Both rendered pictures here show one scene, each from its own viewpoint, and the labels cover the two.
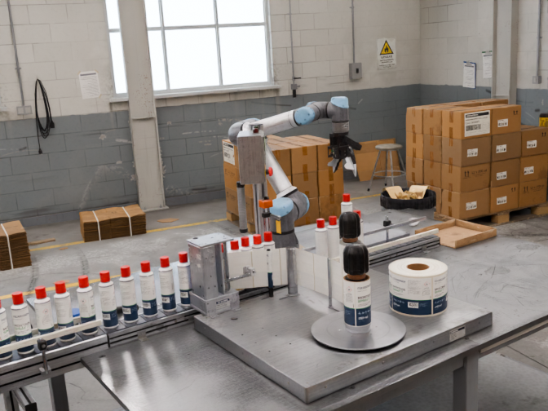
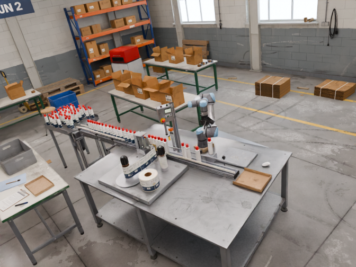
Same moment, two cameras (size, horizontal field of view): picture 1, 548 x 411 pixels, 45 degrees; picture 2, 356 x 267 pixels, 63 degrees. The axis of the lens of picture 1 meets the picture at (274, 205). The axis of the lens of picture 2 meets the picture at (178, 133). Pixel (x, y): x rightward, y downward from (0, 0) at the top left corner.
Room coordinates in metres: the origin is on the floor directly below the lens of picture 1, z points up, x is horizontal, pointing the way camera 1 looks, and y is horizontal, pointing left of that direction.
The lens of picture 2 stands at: (1.93, -2.98, 2.72)
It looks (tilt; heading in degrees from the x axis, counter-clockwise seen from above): 28 degrees down; 76
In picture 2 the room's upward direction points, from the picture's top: 10 degrees counter-clockwise
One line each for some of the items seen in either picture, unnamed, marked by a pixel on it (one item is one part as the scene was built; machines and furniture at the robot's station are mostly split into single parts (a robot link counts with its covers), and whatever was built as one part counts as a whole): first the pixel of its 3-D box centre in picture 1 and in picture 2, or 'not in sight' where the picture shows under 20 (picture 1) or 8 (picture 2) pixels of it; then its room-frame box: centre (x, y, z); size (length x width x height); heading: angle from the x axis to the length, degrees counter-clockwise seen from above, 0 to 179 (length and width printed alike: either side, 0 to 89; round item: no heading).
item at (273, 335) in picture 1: (339, 320); (142, 174); (2.14, -0.21, 0.86); 0.80 x 0.67 x 0.05; 124
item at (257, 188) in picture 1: (261, 204); (175, 128); (2.68, 0.05, 1.16); 0.04 x 0.04 x 0.67; 34
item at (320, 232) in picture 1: (321, 242); (184, 150); (2.67, -0.19, 0.98); 0.05 x 0.05 x 0.20
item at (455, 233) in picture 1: (455, 232); (252, 179); (3.13, -0.89, 0.85); 0.30 x 0.26 x 0.04; 124
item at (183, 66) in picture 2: not in sight; (179, 75); (4.18, 4.56, 0.39); 2.20 x 0.80 x 0.78; 112
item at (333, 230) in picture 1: (333, 240); (188, 151); (2.70, -0.25, 0.98); 0.05 x 0.05 x 0.20
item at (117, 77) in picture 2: not in sight; (122, 80); (2.49, 3.36, 0.97); 0.45 x 0.40 x 0.37; 24
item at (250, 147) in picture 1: (252, 156); (165, 113); (2.59, 0.07, 1.38); 0.17 x 0.10 x 0.19; 179
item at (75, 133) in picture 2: not in sight; (78, 141); (1.41, 1.49, 0.71); 0.15 x 0.12 x 0.34; 34
